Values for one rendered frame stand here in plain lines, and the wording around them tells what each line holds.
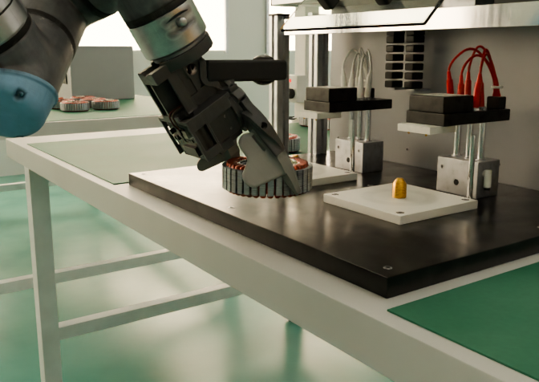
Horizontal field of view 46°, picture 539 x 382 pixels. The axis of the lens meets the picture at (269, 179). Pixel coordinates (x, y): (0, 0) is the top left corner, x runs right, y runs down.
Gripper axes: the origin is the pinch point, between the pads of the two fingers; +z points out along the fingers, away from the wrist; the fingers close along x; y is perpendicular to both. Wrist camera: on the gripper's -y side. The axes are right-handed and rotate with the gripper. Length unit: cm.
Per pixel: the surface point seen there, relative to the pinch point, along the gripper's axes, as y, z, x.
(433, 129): -22.3, 7.0, 6.1
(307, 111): -22.9, 7.0, -22.1
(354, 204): -8.4, 10.1, 2.3
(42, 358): 38, 60, -111
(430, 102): -25.4, 4.8, 4.0
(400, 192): -14.9, 12.7, 3.9
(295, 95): -72, 41, -105
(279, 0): -39, -7, -40
